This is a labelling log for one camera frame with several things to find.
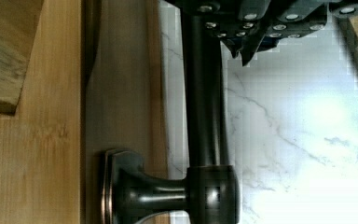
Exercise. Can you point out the wooden drawer cabinet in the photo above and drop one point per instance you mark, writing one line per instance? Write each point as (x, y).
(42, 145)

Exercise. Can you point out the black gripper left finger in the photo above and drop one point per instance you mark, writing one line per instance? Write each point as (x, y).
(240, 24)

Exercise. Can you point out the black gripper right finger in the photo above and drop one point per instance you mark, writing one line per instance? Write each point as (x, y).
(298, 18)

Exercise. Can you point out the wooden drawer with black handle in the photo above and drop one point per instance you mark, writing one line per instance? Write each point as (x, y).
(126, 159)

